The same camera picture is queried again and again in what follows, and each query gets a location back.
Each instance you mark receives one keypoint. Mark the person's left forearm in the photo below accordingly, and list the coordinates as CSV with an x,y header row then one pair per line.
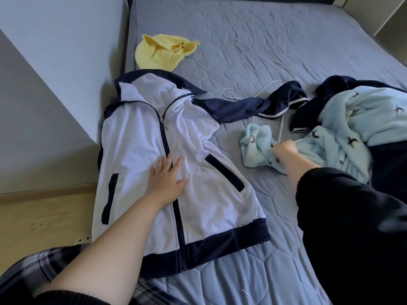
x,y
111,250

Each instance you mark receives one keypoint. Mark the person's left hand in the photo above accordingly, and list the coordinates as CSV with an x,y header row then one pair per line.
x,y
163,187

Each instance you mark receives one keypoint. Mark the white and navy zip jacket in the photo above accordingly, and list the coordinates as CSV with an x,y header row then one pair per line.
x,y
136,149

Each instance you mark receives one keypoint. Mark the person's left little finger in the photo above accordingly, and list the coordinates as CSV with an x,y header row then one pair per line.
x,y
153,173

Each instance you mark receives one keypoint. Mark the beige wardrobe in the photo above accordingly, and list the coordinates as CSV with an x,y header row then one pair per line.
x,y
388,25

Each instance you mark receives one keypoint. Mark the navy garment with white stripe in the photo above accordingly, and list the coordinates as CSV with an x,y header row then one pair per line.
x,y
389,168

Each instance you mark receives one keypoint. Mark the plaid trousers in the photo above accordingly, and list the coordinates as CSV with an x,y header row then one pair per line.
x,y
28,269

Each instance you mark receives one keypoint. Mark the person's left thumb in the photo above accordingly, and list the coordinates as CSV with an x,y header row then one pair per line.
x,y
181,184

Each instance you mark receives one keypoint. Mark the person's right forearm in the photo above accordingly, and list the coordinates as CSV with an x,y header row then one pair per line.
x,y
299,169

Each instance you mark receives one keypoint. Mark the person's right fingers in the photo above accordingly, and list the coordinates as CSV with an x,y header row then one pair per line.
x,y
278,151

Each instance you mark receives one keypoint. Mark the person's right hand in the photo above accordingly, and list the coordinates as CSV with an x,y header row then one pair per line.
x,y
287,149

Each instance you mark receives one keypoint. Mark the grey quilted mattress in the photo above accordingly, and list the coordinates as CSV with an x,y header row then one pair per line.
x,y
270,44

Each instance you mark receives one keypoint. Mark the person's left middle finger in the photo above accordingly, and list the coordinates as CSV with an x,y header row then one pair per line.
x,y
168,163

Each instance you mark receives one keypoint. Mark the light blue printed fleece garment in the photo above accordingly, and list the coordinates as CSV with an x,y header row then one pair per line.
x,y
359,120

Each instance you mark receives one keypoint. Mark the yellow cloth hat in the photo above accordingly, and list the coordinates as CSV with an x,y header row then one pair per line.
x,y
159,53

